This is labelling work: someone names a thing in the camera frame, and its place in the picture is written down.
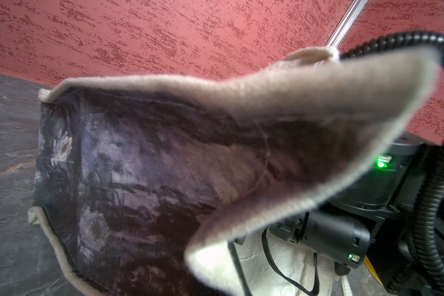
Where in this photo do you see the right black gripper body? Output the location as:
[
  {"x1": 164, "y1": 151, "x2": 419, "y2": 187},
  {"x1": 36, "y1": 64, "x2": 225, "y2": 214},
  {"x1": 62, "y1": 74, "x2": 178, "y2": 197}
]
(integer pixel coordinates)
[{"x1": 268, "y1": 133, "x2": 444, "y2": 296}]

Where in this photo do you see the cream canvas tote bag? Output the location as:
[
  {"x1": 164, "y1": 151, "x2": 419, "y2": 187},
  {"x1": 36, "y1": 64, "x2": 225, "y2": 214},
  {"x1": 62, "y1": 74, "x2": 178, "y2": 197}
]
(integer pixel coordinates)
[{"x1": 28, "y1": 46, "x2": 440, "y2": 296}]

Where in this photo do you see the black corrugated cable conduit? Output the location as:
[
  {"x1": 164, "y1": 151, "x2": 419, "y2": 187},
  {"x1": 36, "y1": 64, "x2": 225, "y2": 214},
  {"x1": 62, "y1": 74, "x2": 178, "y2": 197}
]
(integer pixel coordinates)
[{"x1": 340, "y1": 31, "x2": 444, "y2": 296}]

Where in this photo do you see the right corner aluminium post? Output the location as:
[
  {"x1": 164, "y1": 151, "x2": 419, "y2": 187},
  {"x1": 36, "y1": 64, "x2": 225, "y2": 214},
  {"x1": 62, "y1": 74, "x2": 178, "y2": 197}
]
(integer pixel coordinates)
[{"x1": 326, "y1": 0, "x2": 369, "y2": 48}]

